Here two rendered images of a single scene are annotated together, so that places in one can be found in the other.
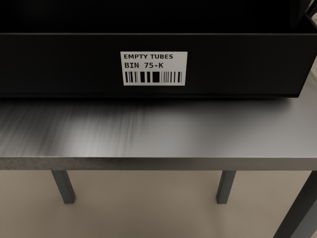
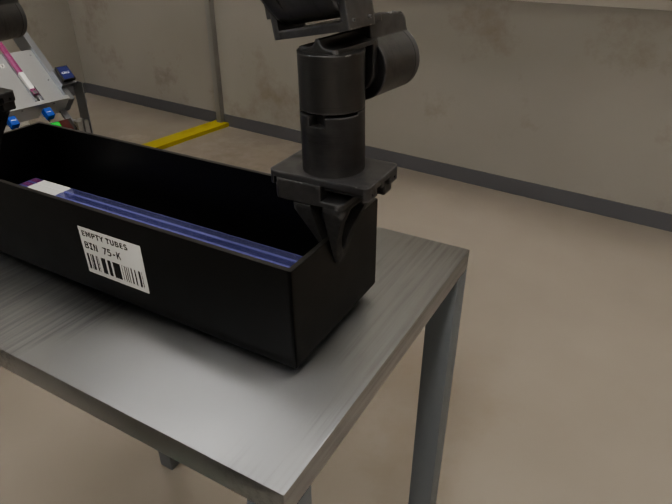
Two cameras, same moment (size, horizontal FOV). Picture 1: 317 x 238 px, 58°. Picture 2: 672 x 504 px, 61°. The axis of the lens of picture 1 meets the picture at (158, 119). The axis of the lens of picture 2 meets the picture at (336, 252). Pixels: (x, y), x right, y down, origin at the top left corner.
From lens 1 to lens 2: 48 cm
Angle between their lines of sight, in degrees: 27
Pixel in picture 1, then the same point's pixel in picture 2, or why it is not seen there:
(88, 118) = (38, 300)
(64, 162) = not seen: outside the picture
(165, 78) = (127, 276)
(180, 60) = (136, 255)
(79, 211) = (172, 487)
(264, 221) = not seen: outside the picture
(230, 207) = not seen: outside the picture
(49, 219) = (126, 477)
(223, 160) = (103, 407)
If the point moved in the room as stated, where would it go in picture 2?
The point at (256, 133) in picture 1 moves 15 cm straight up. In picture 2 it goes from (180, 392) to (156, 255)
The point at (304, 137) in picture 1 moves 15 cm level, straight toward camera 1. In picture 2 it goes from (233, 425) to (47, 483)
